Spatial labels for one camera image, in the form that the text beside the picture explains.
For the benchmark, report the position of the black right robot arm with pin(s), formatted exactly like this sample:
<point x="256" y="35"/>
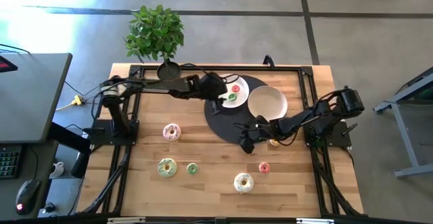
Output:
<point x="324" y="115"/>

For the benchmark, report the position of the white mug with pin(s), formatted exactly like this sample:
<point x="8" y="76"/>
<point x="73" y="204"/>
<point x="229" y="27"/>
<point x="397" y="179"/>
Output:
<point x="57" y="169"/>

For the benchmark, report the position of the black computer mouse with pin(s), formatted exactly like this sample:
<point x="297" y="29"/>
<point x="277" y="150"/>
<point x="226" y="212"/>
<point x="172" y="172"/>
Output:
<point x="27" y="197"/>

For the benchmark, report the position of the small red donut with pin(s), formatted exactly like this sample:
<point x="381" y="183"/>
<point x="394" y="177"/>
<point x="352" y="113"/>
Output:
<point x="235" y="88"/>
<point x="264" y="167"/>

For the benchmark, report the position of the small green donut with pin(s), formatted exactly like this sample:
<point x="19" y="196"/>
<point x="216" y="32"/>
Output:
<point x="232" y="97"/>
<point x="192" y="168"/>

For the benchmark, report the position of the large pink donut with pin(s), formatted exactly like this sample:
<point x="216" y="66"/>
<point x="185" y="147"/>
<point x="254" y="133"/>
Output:
<point x="172" y="132"/>

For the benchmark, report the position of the black aluminium table frame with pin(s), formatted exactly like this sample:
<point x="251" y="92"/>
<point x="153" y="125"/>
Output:
<point x="236" y="68"/>

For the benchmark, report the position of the silver metal bracket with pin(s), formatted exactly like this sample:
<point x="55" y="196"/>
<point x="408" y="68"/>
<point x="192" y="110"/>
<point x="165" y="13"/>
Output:
<point x="315" y="221"/>
<point x="126" y="220"/>

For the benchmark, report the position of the small yellow donut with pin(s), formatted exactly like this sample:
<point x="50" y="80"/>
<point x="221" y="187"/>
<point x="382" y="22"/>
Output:
<point x="274" y="143"/>

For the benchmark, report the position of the black plant pot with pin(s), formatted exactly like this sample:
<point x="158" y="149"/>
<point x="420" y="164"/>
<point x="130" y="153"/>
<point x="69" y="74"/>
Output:
<point x="168" y="71"/>

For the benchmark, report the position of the large green donut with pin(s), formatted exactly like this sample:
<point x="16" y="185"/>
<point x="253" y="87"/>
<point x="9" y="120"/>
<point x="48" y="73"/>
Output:
<point x="167" y="167"/>

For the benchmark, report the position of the black round placemat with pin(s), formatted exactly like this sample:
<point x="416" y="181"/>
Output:
<point x="225" y="122"/>

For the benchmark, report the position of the white plate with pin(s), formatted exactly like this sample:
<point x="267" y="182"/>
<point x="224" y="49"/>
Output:
<point x="241" y="97"/>

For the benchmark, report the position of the black desk leg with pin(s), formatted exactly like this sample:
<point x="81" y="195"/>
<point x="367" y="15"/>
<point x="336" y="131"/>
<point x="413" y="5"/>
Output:
<point x="72" y="146"/>

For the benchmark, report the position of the beige plate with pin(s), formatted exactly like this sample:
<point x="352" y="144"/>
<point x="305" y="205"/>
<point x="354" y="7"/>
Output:
<point x="267" y="102"/>

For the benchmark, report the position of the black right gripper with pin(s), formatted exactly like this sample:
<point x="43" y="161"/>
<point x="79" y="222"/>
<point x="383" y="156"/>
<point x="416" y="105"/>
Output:
<point x="255" y="132"/>

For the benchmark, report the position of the black keyboard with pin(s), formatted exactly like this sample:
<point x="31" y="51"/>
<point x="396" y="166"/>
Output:
<point x="9" y="161"/>

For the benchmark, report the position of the grey desk top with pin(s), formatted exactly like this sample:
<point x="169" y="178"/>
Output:
<point x="30" y="99"/>

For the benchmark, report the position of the large white donut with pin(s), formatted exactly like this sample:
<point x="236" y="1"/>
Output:
<point x="243" y="182"/>

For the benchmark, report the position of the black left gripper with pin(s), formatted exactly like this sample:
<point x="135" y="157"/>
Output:
<point x="213" y="86"/>

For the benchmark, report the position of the small black knob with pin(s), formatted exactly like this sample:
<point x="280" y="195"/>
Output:
<point x="49" y="207"/>

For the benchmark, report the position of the grey metal table frame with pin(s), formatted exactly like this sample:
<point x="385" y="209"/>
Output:
<point x="404" y="122"/>

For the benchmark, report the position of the green leafy potted plant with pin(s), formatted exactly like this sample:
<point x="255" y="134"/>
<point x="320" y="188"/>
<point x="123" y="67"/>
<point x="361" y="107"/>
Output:
<point x="155" y="32"/>

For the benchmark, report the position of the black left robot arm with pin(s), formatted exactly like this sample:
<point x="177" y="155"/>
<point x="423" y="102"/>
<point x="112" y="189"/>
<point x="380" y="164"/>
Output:
<point x="152" y="87"/>

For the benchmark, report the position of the red lit device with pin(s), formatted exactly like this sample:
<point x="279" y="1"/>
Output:
<point x="6" y="65"/>

